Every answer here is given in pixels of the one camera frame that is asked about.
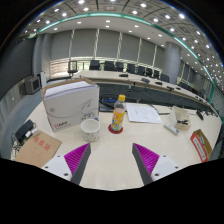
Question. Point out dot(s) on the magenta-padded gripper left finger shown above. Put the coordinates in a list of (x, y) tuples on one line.
[(76, 160)]

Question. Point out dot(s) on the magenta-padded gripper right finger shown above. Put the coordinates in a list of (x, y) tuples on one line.
[(146, 160)]

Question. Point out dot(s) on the black power adapter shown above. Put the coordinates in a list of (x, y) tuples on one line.
[(23, 129)]

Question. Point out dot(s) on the red and white box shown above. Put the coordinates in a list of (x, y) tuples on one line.
[(200, 145)]

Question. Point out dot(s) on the small open cardboard box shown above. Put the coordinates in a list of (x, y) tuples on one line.
[(178, 115)]

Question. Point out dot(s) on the dark grey cabinet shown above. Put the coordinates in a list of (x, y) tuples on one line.
[(32, 85)]

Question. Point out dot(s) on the brown paper envelope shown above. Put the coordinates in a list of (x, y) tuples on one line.
[(38, 150)]

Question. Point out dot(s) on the white paper sheet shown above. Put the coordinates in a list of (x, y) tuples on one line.
[(143, 113)]

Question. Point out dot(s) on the black office chairs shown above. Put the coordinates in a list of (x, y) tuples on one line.
[(109, 65)]

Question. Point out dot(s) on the flat round red coaster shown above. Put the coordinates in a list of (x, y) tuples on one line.
[(110, 130)]

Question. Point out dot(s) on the white printer paper carton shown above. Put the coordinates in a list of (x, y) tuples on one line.
[(70, 106)]

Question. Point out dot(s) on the white power strip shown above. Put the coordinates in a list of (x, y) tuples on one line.
[(171, 128)]

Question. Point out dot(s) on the yellow-capped clear drink bottle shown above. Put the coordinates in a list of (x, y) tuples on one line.
[(118, 118)]

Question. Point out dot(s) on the round ceiling lights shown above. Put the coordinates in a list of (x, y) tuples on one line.
[(143, 5)]

